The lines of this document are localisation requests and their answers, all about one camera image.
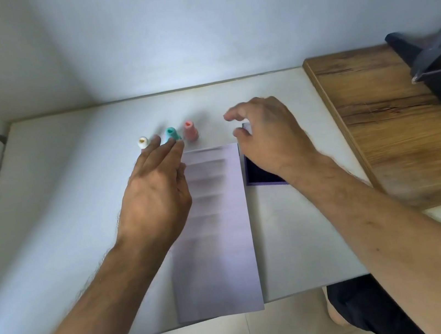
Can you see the person's right hand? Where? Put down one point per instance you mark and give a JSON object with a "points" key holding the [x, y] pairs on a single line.
{"points": [[278, 139]]}

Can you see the person's left hand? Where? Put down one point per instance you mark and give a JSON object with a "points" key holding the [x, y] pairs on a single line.
{"points": [[153, 200]]}

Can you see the person's left thumb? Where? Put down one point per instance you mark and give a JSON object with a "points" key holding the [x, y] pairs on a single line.
{"points": [[184, 183]]}

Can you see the person's right thumb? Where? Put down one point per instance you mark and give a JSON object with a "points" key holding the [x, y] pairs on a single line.
{"points": [[242, 135]]}

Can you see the person's right forearm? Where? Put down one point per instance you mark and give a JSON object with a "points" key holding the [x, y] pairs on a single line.
{"points": [[394, 237]]}

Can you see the person's left forearm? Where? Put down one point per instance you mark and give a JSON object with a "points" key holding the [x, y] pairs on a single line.
{"points": [[82, 320]]}

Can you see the purple box tray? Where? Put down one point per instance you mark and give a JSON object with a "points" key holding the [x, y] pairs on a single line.
{"points": [[257, 175]]}

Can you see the pink small bottle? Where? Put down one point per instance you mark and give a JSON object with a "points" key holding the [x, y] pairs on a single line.
{"points": [[190, 131]]}

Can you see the teal small bottle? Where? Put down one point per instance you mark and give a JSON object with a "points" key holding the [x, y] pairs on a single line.
{"points": [[171, 132]]}

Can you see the white small bottle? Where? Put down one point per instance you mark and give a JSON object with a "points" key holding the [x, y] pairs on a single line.
{"points": [[142, 142]]}

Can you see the lavender paper sheet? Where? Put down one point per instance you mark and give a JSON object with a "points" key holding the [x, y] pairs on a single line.
{"points": [[222, 231]]}

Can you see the brown wooden board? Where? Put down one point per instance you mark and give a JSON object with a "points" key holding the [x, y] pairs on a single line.
{"points": [[397, 124]]}

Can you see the person's right leg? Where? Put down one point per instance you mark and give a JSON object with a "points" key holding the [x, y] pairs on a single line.
{"points": [[364, 308]]}

